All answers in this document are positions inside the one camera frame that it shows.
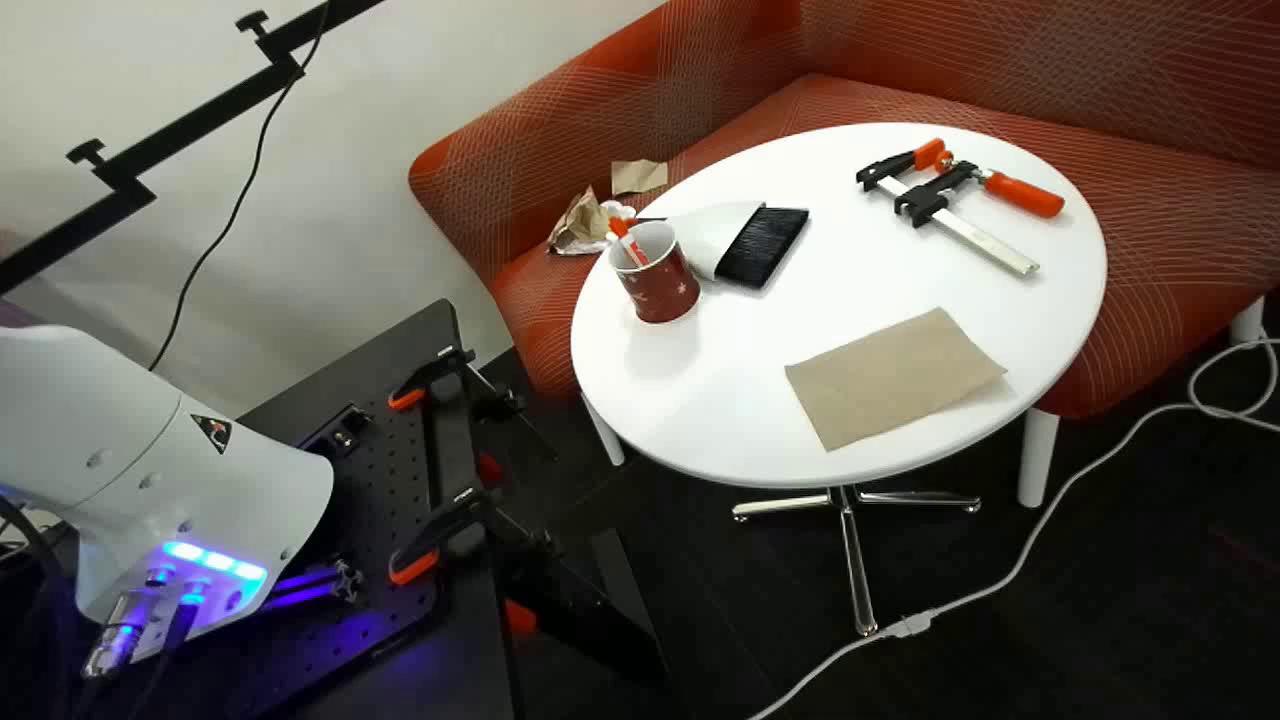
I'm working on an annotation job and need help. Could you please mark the thin black cable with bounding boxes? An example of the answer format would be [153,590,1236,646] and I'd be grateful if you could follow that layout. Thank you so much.
[143,29,329,376]

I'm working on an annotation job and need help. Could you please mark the orange white marker pen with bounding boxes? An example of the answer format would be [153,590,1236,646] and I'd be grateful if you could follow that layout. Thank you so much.
[606,213,657,272]

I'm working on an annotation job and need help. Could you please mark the black floor stand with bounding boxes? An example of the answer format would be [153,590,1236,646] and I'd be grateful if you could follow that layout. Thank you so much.
[463,503,673,688]

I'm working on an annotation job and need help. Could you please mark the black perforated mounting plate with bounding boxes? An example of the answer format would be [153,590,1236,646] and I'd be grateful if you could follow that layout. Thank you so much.
[77,296,520,720]

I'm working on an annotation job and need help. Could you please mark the white floor cable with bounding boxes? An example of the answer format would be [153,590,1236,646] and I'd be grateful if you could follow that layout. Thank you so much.
[744,334,1280,720]

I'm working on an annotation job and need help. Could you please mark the crumpled brown paper piece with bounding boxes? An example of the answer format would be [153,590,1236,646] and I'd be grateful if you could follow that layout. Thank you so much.
[606,158,676,204]

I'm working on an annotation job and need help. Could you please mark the black metal rail frame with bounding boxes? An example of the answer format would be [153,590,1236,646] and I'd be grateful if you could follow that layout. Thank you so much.
[0,0,388,302]

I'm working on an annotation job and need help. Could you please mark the orange black plate clamp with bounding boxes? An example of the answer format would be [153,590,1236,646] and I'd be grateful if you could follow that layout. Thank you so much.
[382,483,494,594]
[382,346,528,421]

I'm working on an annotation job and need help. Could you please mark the orange striped sofa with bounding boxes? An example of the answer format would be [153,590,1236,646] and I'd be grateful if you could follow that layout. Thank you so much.
[402,0,1280,516]

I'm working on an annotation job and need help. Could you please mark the crumpled white paper wrapper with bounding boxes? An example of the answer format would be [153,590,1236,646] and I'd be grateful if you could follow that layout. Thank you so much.
[545,183,643,265]

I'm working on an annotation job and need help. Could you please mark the chrome table base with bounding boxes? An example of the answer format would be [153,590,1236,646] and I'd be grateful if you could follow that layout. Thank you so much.
[727,483,982,642]

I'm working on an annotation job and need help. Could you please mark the large bar clamp orange handle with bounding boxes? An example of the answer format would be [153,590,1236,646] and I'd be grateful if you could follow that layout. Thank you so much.
[890,158,1072,283]

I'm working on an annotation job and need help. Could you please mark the red and white mug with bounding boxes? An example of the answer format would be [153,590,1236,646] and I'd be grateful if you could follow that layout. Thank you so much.
[605,213,705,330]

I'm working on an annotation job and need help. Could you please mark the small bar clamp orange knob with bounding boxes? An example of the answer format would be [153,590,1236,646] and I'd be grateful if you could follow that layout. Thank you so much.
[853,136,958,204]

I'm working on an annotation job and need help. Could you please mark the brown paper sheet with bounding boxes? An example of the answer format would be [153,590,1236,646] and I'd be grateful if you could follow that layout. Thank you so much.
[780,305,1011,457]

